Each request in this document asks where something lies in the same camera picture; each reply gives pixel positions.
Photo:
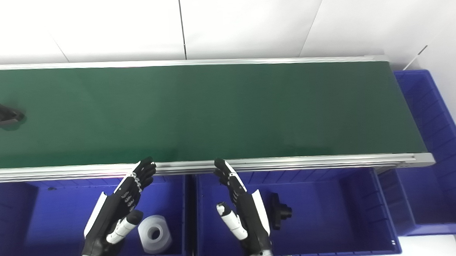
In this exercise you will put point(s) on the white plastic cylinder part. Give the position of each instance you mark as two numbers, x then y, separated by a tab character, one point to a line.
154	234

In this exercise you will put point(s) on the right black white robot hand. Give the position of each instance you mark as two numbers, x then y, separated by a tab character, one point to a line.
250	214

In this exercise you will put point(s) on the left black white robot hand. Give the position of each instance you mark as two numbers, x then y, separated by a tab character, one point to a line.
115	211

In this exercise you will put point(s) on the black flanged metal part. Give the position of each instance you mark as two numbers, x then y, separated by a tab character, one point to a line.
0	114
278	211

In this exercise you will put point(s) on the green conveyor belt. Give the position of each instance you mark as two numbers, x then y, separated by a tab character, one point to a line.
212	109
290	163

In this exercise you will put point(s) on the thin grey rod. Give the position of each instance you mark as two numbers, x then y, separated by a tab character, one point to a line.
415	57

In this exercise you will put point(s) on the blue plastic bin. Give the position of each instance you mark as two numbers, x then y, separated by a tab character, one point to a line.
37	218
329	211
437	154

